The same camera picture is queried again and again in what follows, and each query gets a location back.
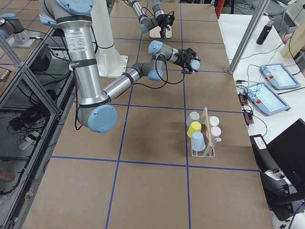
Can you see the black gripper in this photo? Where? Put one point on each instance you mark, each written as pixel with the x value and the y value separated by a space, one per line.
pixel 162 20
pixel 180 58

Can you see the blue cup front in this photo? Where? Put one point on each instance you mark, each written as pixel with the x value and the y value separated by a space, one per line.
pixel 195 64

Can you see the blue cup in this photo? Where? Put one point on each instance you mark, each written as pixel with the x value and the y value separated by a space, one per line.
pixel 197 141
pixel 195 64

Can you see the white plastic cup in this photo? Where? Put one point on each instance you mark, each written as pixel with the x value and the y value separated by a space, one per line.
pixel 192 117

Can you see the yellow plastic cup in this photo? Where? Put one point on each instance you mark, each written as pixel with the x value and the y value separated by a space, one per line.
pixel 195 126

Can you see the pale green cup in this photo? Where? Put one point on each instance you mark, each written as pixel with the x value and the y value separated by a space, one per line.
pixel 213 120

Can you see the pink plastic cup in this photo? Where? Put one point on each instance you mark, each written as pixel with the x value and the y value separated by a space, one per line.
pixel 215 131

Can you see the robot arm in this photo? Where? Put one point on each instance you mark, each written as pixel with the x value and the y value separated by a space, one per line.
pixel 147 24
pixel 95 111

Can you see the black water bottle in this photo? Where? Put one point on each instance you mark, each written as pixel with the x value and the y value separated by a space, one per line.
pixel 264 33

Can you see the blue teach pendant near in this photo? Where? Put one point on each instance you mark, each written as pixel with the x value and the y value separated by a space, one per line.
pixel 266 99

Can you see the blue teach pendant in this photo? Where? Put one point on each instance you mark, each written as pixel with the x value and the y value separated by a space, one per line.
pixel 279 77
pixel 266 99

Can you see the blue teach pendant far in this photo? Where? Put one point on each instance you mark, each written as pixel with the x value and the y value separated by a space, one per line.
pixel 279 77

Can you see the black laptop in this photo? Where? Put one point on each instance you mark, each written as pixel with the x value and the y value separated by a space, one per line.
pixel 288 151

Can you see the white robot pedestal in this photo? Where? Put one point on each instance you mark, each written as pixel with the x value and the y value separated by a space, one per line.
pixel 110 63

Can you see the white wire cup rack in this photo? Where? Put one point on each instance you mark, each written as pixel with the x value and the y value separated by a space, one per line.
pixel 210 142

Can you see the aluminium frame post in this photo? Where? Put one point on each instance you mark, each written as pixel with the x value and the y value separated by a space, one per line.
pixel 255 19

